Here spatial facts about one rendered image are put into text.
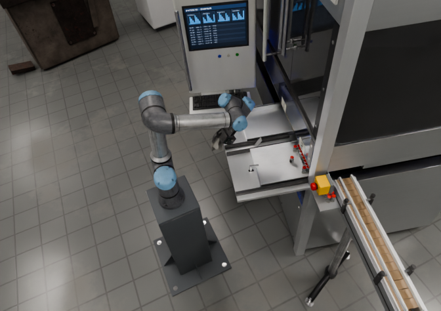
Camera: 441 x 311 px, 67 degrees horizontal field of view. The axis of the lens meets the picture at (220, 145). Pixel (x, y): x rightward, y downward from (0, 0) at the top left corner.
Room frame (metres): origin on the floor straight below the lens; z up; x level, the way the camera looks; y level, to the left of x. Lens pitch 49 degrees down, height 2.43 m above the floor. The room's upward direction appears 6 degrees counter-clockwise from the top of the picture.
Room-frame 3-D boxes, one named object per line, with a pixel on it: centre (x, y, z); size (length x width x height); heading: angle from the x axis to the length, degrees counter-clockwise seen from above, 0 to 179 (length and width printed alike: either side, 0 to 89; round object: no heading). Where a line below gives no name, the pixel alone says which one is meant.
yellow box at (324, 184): (0.92, -0.49, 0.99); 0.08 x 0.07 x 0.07; 95
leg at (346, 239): (0.79, -0.64, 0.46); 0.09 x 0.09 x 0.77; 5
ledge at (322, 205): (0.91, -0.53, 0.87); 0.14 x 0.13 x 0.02; 95
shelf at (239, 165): (1.32, -0.27, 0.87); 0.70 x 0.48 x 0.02; 5
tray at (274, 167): (1.16, -0.35, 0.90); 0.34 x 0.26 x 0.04; 95
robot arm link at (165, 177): (1.08, 0.31, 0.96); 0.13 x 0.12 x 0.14; 11
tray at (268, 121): (1.50, -0.32, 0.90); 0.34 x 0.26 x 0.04; 95
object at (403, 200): (2.04, -0.87, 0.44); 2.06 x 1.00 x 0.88; 5
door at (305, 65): (1.25, -0.45, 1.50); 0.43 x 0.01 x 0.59; 5
